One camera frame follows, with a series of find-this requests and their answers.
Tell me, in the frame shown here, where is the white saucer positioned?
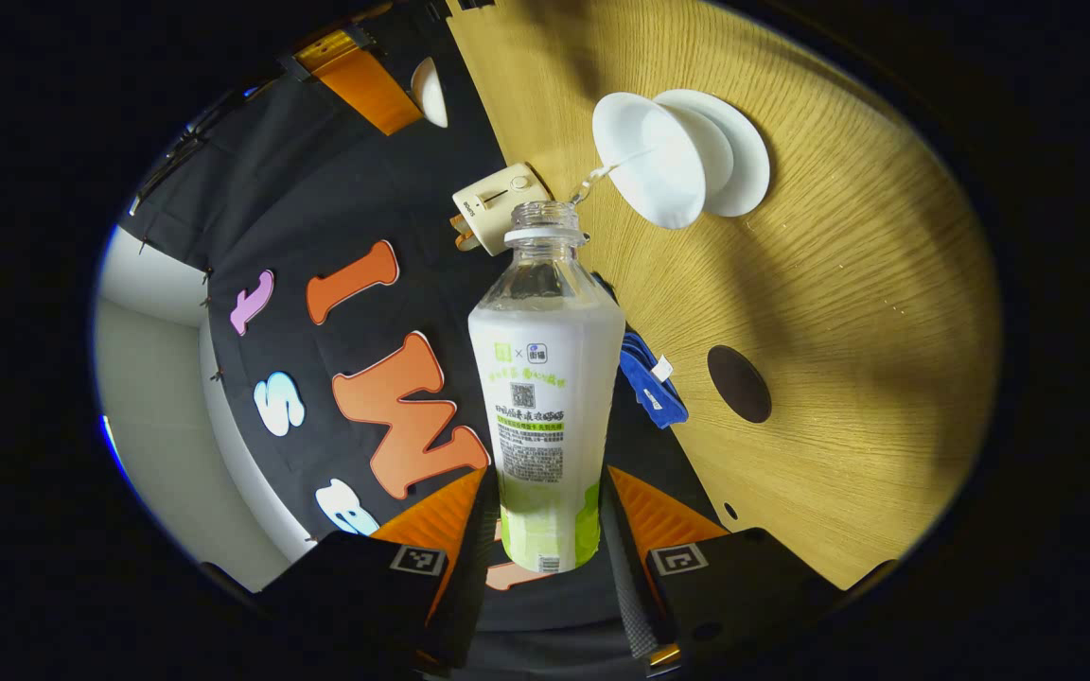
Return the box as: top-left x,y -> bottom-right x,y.
654,88 -> 772,218

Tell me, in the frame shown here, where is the clear water bottle white label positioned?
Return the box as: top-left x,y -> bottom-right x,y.
466,200 -> 627,575

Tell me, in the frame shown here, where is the white teacup lid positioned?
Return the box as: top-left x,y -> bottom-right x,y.
410,56 -> 449,130

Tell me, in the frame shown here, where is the white toaster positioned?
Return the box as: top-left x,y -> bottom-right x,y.
451,162 -> 554,256

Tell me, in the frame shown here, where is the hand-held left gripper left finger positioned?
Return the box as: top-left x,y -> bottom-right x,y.
256,463 -> 499,677

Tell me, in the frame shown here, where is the dark round coaster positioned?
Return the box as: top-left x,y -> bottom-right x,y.
707,344 -> 773,425

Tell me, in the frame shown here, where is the blue towel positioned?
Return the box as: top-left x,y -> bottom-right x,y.
617,329 -> 690,430

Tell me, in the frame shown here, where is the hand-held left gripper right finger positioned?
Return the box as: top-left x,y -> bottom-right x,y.
599,463 -> 844,677

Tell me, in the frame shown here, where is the white teacup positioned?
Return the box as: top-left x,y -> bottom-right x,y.
591,92 -> 735,231

